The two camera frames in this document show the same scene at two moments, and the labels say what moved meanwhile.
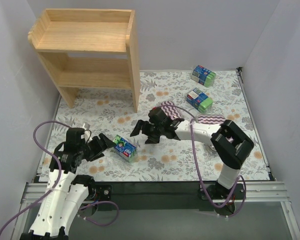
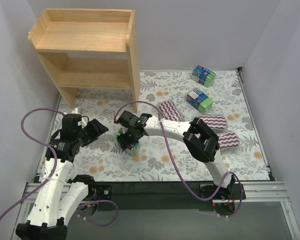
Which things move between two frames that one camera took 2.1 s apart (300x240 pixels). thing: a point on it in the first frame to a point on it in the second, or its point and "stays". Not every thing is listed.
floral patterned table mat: [212, 97] stays
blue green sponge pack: [198, 99] stays
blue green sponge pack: [125, 149] to [134, 148]
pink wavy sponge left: [171, 110] stays
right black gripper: [150, 130] to [128, 138]
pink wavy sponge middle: [211, 119] stays
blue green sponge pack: [203, 76] stays
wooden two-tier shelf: [94, 48] stays
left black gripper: [95, 147] to [94, 130]
